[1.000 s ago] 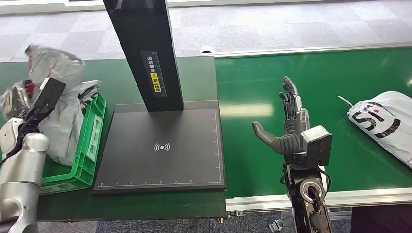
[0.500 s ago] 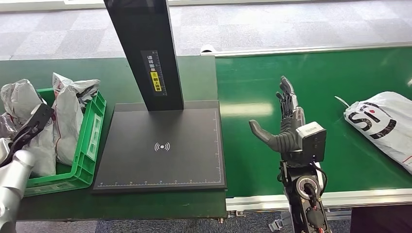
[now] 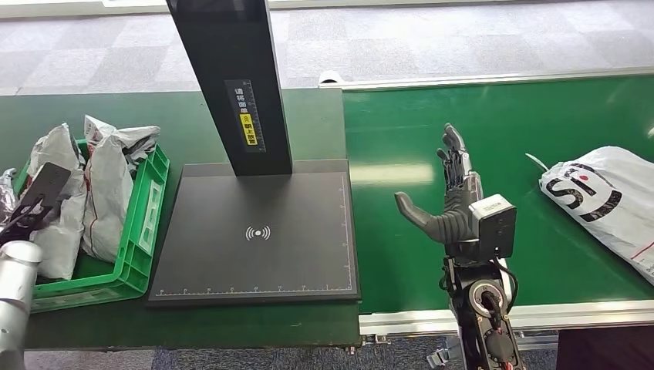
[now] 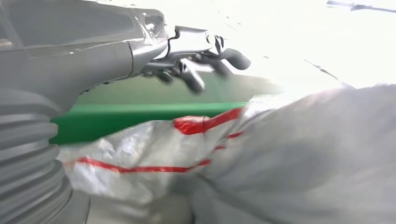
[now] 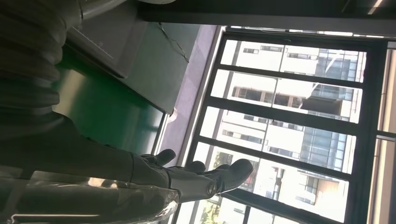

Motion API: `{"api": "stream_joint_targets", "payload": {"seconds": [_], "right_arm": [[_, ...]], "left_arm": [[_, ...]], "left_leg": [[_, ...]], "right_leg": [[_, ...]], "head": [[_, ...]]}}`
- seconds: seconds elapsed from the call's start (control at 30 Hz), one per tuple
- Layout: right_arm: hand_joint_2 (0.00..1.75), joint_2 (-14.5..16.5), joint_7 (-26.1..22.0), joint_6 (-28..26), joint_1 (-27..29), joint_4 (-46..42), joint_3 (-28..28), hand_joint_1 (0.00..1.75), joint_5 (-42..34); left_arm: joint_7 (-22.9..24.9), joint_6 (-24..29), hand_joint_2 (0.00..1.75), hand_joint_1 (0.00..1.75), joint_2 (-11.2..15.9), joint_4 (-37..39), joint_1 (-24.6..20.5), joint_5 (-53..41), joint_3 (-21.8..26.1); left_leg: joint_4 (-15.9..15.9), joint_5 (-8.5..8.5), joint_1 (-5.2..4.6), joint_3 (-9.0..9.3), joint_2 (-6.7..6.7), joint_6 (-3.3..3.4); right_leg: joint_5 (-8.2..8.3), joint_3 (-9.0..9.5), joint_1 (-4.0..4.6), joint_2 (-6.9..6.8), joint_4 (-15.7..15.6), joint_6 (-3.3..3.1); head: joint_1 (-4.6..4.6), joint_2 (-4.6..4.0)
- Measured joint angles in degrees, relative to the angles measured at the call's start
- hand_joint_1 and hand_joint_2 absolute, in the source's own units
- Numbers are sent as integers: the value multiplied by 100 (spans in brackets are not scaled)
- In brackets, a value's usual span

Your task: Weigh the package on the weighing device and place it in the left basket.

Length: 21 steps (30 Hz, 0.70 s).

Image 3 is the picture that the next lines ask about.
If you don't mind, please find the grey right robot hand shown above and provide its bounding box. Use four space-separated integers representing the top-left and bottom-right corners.
393 123 484 244

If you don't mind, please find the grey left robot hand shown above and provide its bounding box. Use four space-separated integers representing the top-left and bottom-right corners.
0 167 25 229

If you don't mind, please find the white red-print mailer package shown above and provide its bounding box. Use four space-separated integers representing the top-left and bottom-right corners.
26 122 89 281

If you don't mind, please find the white red-striped mailer package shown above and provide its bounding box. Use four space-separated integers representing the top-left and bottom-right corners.
80 114 162 264

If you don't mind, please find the green plastic basket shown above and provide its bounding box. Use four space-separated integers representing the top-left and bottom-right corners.
12 138 171 314

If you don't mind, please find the white black-print mailer package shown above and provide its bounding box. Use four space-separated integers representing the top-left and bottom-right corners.
525 146 654 288

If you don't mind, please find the black weighing device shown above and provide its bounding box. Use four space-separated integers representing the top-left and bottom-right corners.
147 0 361 308

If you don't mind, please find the green conveyor belt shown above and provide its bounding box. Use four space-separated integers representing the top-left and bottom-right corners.
342 75 654 315

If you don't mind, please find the dark green table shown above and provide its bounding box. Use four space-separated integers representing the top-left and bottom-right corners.
0 87 362 352

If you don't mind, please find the yellow warning sticker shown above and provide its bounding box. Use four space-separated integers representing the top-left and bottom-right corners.
238 113 259 147

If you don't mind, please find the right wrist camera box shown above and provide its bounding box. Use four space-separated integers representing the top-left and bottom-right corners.
468 193 518 260

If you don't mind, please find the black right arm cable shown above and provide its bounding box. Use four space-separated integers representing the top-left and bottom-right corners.
489 255 520 314

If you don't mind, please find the wide aluminium conveyor rail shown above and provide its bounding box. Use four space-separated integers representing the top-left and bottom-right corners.
358 299 654 337

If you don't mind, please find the grey metal conveyor bracket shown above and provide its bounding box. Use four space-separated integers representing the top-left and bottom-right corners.
426 335 462 370

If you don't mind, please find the thin aluminium conveyor rail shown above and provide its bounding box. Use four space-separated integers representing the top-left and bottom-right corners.
318 66 654 91

